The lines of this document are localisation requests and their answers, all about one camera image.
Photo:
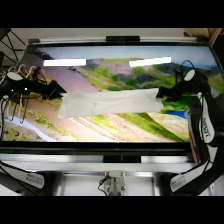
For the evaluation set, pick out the white T-shirt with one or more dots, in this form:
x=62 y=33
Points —
x=110 y=102

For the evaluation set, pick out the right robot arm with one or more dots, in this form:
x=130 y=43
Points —
x=208 y=110

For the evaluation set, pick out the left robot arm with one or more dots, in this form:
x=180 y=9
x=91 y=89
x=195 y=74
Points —
x=30 y=86

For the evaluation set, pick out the black garment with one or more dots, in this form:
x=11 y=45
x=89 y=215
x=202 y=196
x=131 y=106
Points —
x=194 y=116

